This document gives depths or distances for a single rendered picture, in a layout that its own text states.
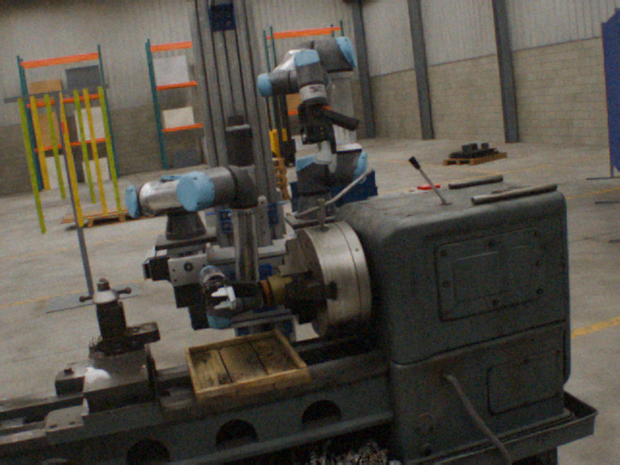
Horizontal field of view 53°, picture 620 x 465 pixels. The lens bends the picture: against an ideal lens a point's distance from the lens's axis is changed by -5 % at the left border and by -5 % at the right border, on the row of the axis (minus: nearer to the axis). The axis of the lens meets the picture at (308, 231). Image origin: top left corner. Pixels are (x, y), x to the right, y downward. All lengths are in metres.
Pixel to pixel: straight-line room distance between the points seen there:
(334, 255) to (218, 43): 1.12
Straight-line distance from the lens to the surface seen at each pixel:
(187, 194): 1.94
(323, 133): 1.87
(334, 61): 2.36
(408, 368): 1.79
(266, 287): 1.79
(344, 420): 1.85
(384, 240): 1.69
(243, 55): 2.54
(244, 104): 2.55
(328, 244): 1.74
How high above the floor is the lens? 1.57
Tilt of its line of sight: 11 degrees down
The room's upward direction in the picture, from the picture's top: 7 degrees counter-clockwise
